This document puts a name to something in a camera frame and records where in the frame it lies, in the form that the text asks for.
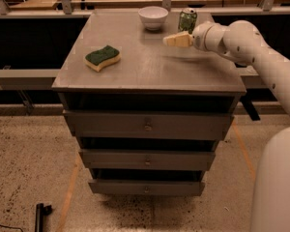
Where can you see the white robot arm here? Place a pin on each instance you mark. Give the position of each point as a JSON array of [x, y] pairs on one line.
[[241, 42]]

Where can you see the green and yellow sponge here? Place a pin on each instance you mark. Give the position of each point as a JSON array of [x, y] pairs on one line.
[[99, 59]]

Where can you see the middle grey drawer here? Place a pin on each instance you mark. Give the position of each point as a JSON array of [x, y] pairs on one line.
[[146, 160]]

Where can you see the black floor post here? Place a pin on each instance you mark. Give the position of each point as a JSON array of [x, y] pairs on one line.
[[42, 210]]

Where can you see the bottom grey drawer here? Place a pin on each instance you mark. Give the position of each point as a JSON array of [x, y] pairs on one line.
[[146, 187]]

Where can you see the grey drawer cabinet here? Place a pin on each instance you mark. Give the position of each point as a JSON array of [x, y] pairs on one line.
[[149, 77]]

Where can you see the white ceramic bowl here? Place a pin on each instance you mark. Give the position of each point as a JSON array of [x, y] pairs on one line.
[[153, 17]]

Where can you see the grey drawer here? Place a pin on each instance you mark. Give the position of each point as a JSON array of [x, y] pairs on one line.
[[146, 187], [146, 160], [161, 125]]

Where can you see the green soda can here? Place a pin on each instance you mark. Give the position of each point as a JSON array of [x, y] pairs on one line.
[[187, 20]]

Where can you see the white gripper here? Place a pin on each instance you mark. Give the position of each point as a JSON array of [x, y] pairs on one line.
[[200, 38]]

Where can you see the top grey drawer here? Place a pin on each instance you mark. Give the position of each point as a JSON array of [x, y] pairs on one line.
[[161, 125]]

